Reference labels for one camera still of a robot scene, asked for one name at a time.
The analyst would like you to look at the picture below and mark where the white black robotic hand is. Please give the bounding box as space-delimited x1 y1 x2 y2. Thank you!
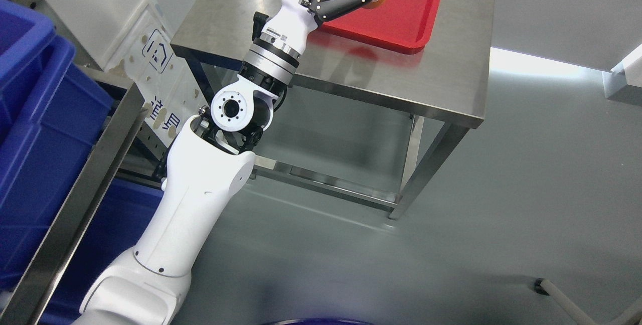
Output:
252 0 371 55

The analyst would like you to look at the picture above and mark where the stainless steel table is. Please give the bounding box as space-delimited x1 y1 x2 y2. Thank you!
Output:
171 0 495 220

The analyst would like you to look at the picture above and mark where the white floor sign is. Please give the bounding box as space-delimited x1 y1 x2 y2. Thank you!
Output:
106 0 207 146

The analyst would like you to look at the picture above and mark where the blue bin upper left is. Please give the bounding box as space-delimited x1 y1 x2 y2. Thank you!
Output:
1 0 113 291

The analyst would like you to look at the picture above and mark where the blue bin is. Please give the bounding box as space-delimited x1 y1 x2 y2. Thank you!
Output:
1 0 113 291
39 179 163 324

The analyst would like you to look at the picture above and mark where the steel shelf rail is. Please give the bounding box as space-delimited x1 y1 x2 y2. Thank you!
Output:
2 83 147 324

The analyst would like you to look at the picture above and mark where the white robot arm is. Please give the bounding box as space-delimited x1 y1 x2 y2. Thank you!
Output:
74 28 307 324

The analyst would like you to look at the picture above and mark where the blue bin lower left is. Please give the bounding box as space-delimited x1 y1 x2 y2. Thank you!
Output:
39 179 163 324

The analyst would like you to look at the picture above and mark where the red plastic tray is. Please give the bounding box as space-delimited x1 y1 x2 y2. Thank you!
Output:
319 0 441 55

